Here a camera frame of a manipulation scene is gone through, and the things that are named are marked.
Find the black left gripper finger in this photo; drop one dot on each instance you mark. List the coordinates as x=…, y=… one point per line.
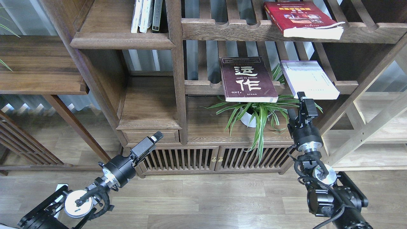
x=156, y=137

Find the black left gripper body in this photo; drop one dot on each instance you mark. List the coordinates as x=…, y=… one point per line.
x=119, y=170

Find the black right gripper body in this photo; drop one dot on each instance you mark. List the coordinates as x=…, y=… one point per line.
x=305, y=135

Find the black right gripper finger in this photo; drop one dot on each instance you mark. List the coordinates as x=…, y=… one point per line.
x=292, y=114
x=301, y=96

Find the white lavender book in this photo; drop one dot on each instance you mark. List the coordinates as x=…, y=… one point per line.
x=308, y=77

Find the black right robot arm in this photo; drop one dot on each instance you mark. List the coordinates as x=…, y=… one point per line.
x=330, y=194

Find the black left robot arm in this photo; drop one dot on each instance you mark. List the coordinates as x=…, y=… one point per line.
x=93, y=201

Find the left slatted cabinet door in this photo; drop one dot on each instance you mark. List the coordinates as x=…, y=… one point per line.
x=179, y=160

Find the slatted cabinet door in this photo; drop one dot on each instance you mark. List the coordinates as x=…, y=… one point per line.
x=179, y=160
x=241, y=159

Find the small wooden drawer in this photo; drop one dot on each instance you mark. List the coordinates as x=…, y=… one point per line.
x=137, y=135

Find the green spider plant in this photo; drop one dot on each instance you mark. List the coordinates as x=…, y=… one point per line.
x=268, y=112

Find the right slatted cabinet door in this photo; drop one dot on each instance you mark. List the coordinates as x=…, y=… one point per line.
x=241, y=159

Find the white plant pot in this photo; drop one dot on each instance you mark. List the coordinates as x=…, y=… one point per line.
x=251, y=118

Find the dark maroon book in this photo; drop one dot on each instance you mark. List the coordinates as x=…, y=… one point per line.
x=245, y=79

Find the light wooden rack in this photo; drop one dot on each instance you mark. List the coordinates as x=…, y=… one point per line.
x=366, y=129

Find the red book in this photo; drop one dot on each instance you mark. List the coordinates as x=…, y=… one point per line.
x=303, y=19

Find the dark wooden bookshelf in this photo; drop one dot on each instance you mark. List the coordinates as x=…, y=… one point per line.
x=157, y=81

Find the dark slatted wooden bench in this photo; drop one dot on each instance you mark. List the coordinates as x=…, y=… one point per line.
x=23, y=144

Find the white book middle upright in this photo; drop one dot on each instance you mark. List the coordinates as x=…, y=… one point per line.
x=145, y=21

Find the dark green upright book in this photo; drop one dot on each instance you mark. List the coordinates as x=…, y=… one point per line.
x=156, y=22

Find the dark wooden side table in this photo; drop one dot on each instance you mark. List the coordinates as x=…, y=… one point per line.
x=41, y=66

